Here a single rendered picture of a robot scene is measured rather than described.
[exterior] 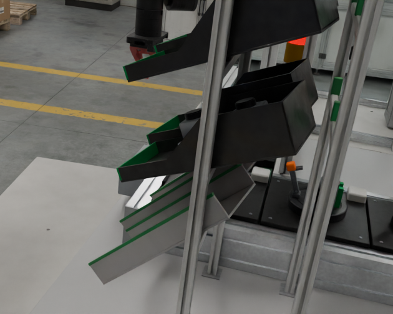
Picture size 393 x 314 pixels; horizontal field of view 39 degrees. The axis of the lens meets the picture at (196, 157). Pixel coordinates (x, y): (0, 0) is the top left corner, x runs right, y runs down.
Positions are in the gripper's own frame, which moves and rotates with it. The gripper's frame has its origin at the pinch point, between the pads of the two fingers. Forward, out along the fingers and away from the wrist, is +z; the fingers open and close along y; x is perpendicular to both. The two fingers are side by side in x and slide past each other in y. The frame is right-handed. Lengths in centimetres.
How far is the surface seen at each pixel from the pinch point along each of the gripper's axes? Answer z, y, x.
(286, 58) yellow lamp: -3.1, 22.2, -29.3
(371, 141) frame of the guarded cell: 38, 87, -63
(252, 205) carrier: 26.7, -1.2, -28.3
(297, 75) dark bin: -12.7, -28.1, -33.6
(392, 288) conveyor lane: 34, -12, -61
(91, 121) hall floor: 124, 259, 121
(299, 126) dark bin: -9, -42, -35
